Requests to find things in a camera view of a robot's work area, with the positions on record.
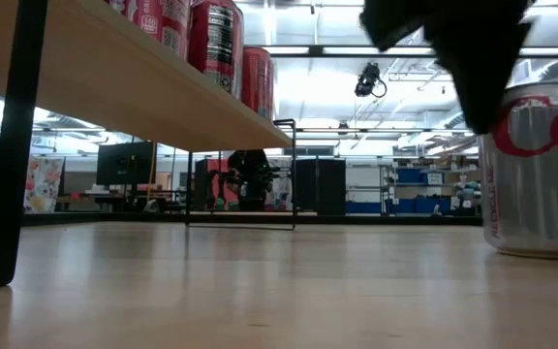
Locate silver Diet Coke can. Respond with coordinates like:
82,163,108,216
479,80,558,261

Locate white blue bundled items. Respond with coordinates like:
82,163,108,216
454,179,482,201

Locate blue storage bin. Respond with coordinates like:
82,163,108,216
345,201,383,215
388,198,417,215
414,197,453,215
397,168,424,184

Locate metal storage rack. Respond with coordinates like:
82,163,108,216
380,157,482,217

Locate black cabinet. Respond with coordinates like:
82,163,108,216
294,158,348,217

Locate person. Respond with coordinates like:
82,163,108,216
228,148,280,212

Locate red panel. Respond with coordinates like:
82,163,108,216
205,158,241,210

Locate wooden tray with black ends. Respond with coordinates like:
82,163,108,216
0,0,298,292

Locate yellow pole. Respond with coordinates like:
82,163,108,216
146,154,158,203

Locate black computer monitor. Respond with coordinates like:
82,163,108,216
96,140,155,188

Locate wooden desk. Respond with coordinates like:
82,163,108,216
55,191,154,213

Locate colourful printed banner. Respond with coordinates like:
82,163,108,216
24,155,66,214

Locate black ceiling-hung camera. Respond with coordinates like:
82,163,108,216
355,61,388,99

